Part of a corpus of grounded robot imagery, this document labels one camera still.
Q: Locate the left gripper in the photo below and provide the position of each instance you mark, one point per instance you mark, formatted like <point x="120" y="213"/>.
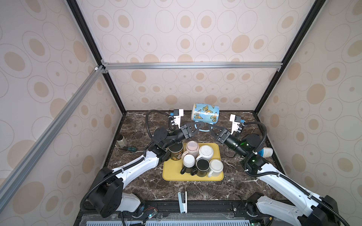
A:
<point x="185" y="131"/>

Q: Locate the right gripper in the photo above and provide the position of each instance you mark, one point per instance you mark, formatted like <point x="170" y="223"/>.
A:
<point x="224" y="135"/>

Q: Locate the blue butterfly mug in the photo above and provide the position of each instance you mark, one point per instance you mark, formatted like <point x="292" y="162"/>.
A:
<point x="206" y="113"/>

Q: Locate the black mug red inside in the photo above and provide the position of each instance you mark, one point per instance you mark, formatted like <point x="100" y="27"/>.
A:
<point x="201" y="168"/>

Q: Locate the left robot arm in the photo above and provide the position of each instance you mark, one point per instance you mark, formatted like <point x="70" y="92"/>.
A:
<point x="106" y="195"/>

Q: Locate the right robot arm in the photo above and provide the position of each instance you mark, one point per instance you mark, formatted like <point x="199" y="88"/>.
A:
<point x="306" y="209"/>

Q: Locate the pink mug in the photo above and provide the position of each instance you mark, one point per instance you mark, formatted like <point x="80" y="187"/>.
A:
<point x="192" y="148"/>

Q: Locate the white ribbed mug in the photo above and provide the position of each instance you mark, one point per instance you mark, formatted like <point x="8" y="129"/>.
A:
<point x="205" y="152"/>

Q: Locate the white bottom dark mug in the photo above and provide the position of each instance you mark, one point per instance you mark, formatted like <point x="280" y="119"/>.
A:
<point x="188" y="164"/>

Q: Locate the white cream mug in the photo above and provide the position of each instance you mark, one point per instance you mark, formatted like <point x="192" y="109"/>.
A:
<point x="215" y="168"/>

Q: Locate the yellow plastic tray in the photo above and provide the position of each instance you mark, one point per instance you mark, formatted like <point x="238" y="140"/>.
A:
<point x="172" y="169"/>

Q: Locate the white cup blue lid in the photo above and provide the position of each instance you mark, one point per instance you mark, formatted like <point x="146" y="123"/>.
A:
<point x="266" y="152"/>

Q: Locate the small green tool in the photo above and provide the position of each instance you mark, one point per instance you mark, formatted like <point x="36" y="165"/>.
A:
<point x="130" y="149"/>

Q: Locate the small bottle black cap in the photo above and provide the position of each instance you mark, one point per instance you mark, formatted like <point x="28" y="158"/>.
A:
<point x="121" y="141"/>

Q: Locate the horizontal aluminium bar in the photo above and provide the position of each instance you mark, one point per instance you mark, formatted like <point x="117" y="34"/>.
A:
<point x="183" y="65"/>

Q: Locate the diagonal aluminium bar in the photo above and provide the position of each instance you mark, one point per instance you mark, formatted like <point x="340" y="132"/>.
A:
<point x="22" y="170"/>

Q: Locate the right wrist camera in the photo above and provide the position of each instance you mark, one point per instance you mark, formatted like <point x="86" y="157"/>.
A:
<point x="237" y="123"/>

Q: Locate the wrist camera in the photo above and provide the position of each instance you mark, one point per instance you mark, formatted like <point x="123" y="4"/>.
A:
<point x="237" y="123"/>
<point x="177" y="114"/>

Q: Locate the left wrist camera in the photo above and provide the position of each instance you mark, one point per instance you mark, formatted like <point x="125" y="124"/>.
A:
<point x="177" y="114"/>

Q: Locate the white clip on rail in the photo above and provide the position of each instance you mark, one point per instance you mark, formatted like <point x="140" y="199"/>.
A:
<point x="183" y="202"/>

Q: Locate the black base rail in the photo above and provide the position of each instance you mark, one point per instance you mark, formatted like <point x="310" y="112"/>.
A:
<point x="199" y="213"/>

